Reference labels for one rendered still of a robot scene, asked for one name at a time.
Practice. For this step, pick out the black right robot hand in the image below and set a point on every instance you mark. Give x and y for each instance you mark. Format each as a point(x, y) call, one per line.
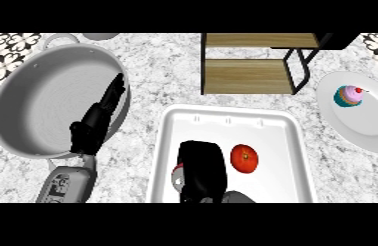
point(201, 170)

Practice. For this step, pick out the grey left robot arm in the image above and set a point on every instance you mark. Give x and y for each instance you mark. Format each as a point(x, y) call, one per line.
point(67, 185)

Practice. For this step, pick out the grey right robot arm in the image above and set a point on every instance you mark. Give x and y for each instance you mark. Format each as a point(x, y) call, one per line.
point(230, 197)

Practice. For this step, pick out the red and silver can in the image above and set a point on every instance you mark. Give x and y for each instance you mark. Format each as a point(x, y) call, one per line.
point(177, 178)

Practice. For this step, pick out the white rectangular tray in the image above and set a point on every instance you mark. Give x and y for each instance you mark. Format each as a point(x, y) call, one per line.
point(236, 136)

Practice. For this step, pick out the red tomato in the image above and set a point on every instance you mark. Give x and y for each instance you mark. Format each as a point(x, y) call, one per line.
point(244, 158)

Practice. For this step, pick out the white round plate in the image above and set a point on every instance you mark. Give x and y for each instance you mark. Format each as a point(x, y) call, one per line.
point(354, 120)

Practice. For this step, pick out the large grey metal pot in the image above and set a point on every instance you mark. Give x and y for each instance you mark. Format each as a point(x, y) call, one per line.
point(53, 100)

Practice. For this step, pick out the pink and teal cupcake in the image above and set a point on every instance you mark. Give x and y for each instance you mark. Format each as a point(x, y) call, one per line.
point(349, 96)

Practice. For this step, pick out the grey round object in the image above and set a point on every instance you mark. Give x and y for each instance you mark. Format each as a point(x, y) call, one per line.
point(101, 36)

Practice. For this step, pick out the black appliance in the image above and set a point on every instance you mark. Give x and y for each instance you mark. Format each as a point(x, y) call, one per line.
point(340, 40)

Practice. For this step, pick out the wooden tiered shelf black frame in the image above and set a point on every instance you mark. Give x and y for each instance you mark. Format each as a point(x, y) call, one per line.
point(251, 73)

